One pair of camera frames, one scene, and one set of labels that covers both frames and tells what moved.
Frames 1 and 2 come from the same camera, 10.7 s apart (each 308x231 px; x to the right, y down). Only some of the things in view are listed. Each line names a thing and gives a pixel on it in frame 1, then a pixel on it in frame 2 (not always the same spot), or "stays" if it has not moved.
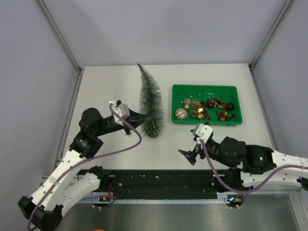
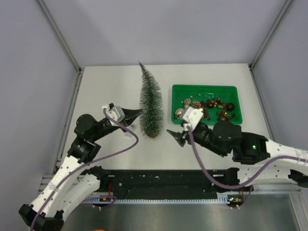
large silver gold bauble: x=181 y=113 stays
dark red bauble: x=230 y=107 stays
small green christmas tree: x=150 y=105 stays
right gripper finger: x=190 y=156 → x=179 y=137
